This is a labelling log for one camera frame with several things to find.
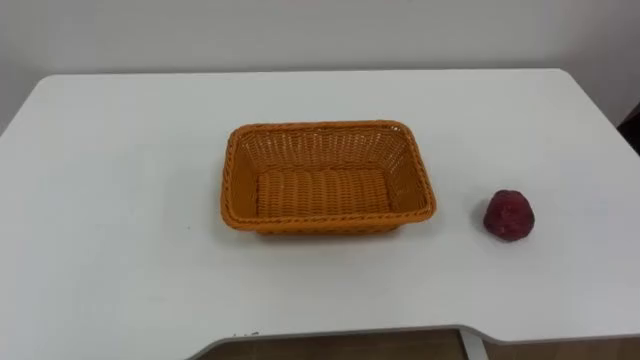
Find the orange woven basket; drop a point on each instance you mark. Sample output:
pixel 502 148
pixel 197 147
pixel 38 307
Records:
pixel 322 192

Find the dark red fruit soft toy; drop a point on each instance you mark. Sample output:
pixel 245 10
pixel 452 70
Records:
pixel 509 216

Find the white desk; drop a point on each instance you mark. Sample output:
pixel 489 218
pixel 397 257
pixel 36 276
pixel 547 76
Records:
pixel 125 200

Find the dark furniture piece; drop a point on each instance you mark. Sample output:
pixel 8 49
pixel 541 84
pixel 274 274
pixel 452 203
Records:
pixel 632 131

